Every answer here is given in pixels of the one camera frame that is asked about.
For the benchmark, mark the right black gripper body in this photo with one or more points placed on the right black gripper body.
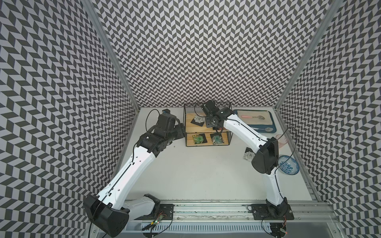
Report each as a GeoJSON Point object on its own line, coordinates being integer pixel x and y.
{"type": "Point", "coordinates": [209, 122]}

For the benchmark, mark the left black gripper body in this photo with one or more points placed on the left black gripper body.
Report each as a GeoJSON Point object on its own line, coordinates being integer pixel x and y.
{"type": "Point", "coordinates": [177, 133]}

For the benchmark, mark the white floral tea bag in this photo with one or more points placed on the white floral tea bag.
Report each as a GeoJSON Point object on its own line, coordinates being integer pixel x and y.
{"type": "Point", "coordinates": [198, 121]}

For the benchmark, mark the black wire wooden shelf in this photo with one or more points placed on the black wire wooden shelf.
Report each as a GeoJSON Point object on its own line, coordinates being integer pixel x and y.
{"type": "Point", "coordinates": [199, 131]}

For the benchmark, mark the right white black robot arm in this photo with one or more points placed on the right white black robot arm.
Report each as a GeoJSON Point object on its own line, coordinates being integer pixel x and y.
{"type": "Point", "coordinates": [266, 152]}

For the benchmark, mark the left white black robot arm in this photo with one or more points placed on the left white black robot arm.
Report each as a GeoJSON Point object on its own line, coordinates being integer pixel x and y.
{"type": "Point", "coordinates": [107, 209]}

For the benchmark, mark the beige folded cloth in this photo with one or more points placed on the beige folded cloth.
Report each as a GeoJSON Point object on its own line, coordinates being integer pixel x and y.
{"type": "Point", "coordinates": [266, 114]}

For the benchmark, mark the teal plastic tray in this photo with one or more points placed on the teal plastic tray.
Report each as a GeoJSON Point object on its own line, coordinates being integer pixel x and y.
{"type": "Point", "coordinates": [261, 126]}

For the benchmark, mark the pink plastic cup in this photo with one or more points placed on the pink plastic cup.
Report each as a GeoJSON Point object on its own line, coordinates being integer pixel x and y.
{"type": "Point", "coordinates": [282, 140]}

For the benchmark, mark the blue patterned bowl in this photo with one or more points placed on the blue patterned bowl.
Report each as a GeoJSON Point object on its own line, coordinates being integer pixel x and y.
{"type": "Point", "coordinates": [288, 165]}

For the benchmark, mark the pink handled spoon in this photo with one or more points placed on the pink handled spoon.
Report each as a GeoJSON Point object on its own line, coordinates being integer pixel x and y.
{"type": "Point", "coordinates": [252, 117]}

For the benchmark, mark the white handled spoon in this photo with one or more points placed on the white handled spoon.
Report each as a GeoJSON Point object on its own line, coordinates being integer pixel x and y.
{"type": "Point", "coordinates": [265, 129]}

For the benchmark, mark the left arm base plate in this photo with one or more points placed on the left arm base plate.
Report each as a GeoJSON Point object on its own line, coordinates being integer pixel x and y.
{"type": "Point", "coordinates": [165, 210]}

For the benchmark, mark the aluminium front rail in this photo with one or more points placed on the aluminium front rail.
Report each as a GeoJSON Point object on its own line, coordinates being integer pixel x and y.
{"type": "Point", "coordinates": [240, 211]}

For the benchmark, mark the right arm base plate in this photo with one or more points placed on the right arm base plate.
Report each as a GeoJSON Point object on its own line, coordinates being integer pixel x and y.
{"type": "Point", "coordinates": [270, 212]}

